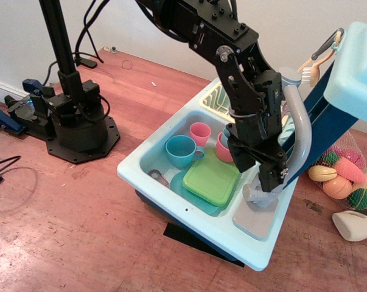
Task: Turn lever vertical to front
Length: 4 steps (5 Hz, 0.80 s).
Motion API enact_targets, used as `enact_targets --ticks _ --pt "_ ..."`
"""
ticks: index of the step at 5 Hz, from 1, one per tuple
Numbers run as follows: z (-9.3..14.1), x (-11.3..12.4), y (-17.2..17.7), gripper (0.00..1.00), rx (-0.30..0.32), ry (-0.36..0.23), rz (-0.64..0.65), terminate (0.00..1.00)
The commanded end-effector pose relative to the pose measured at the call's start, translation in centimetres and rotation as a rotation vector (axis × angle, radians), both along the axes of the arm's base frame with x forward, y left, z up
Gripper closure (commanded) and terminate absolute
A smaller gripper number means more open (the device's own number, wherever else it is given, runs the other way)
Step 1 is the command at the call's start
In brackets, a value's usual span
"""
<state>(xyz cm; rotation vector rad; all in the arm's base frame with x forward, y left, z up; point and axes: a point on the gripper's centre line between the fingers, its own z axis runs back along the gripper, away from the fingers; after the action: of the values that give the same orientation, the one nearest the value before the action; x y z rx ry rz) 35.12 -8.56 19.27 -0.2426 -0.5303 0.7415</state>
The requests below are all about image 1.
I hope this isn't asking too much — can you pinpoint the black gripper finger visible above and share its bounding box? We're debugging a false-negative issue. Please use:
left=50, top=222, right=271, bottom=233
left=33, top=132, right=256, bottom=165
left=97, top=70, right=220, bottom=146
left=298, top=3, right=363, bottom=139
left=259, top=161, right=288, bottom=192
left=228, top=136, right=256, bottom=173

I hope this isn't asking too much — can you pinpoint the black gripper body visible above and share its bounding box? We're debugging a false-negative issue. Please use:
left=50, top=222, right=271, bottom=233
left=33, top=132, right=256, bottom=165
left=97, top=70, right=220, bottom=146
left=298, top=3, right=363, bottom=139
left=225, top=69, right=285, bottom=161

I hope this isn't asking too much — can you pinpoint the grey faucet lever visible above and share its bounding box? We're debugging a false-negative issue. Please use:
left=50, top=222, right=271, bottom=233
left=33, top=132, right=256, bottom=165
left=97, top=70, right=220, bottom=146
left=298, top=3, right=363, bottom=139
left=242, top=183, right=262, bottom=202

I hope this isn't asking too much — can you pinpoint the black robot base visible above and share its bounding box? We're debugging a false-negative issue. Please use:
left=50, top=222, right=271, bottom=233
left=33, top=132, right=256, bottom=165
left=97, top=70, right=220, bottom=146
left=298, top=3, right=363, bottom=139
left=5, top=80, right=120, bottom=164

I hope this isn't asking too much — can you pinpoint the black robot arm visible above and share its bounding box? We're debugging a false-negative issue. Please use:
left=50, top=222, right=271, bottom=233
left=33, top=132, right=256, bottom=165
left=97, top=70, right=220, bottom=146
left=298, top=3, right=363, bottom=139
left=138, top=1, right=288, bottom=192

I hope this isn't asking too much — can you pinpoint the pink toy bowl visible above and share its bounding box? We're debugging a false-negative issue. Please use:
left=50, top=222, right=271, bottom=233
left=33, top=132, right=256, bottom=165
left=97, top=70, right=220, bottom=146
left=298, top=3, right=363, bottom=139
left=215, top=132, right=233, bottom=163

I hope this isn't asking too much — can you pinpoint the green square toy plate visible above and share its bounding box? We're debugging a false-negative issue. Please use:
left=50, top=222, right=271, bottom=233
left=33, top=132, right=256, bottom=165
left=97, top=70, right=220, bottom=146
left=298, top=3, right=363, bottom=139
left=183, top=154, right=240, bottom=207

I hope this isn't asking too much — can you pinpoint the pink toy cup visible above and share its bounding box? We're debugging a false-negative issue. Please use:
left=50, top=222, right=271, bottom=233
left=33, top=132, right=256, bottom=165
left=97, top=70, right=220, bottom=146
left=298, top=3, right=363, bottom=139
left=189, top=122, right=211, bottom=147

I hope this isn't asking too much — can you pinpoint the yellow toy dish rack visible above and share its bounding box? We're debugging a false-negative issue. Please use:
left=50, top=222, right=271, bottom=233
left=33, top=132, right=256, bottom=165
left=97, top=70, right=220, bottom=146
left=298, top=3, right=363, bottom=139
left=200, top=82, right=234, bottom=123

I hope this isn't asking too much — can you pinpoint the light blue toy sink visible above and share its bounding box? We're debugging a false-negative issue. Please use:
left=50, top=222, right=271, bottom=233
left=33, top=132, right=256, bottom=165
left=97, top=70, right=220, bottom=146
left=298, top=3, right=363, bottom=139
left=117, top=80, right=296, bottom=271

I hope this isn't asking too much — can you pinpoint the grey toy faucet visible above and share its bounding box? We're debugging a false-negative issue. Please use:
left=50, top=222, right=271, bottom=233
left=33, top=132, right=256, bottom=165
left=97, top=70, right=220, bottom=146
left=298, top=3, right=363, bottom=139
left=252, top=67, right=312, bottom=207

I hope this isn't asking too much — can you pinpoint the teal toy mug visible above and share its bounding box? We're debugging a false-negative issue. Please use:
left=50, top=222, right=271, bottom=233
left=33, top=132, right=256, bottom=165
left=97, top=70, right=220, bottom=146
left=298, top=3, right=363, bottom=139
left=165, top=135, right=205, bottom=169

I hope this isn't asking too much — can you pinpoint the mesh bag of toy food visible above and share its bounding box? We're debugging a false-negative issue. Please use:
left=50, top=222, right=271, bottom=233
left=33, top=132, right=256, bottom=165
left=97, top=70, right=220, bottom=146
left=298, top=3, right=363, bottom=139
left=307, top=132, right=367, bottom=211

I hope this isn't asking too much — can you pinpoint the teal round toy plate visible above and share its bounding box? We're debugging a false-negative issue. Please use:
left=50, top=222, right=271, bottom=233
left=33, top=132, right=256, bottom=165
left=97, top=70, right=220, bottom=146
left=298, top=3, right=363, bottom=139
left=170, top=170, right=218, bottom=214

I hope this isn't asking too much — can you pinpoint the toy dish brush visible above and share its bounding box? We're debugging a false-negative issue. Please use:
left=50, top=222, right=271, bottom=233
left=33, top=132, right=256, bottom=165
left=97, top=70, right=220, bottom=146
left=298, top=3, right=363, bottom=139
left=296, top=50, right=336, bottom=83

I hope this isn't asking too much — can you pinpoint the tan toy spoon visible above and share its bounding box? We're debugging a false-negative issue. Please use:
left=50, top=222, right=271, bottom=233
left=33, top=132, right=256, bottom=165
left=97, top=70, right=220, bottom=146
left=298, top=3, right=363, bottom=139
left=310, top=32, right=342, bottom=88

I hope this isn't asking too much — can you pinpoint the brown toy utensil in sink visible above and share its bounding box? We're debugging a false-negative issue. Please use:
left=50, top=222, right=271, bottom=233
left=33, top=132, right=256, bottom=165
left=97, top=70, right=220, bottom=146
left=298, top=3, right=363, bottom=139
left=148, top=169, right=170, bottom=187

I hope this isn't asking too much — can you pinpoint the cream toy bottle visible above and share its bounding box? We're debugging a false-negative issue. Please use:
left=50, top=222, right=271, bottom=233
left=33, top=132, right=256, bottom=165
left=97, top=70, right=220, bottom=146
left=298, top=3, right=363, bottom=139
left=332, top=210, right=367, bottom=242

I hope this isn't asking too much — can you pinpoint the light blue toy shelf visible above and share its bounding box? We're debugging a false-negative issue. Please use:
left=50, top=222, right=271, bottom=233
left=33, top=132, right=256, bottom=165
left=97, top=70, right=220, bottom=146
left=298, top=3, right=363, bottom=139
left=324, top=22, right=367, bottom=122

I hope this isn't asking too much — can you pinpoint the grey hanging toy utensil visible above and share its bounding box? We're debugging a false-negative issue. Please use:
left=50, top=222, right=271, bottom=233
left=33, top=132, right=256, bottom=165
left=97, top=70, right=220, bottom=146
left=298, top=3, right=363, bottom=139
left=310, top=27, right=344, bottom=61

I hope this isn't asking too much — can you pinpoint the blue clamp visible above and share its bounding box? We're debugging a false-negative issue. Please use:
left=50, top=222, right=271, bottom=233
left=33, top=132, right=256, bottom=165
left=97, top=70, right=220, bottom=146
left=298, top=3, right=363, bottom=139
left=0, top=109, right=23, bottom=133

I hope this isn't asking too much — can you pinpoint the black cable on table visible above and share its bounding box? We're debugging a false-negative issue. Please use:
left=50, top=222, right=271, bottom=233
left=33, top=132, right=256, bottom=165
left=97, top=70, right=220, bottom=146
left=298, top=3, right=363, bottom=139
left=0, top=155, right=38, bottom=214

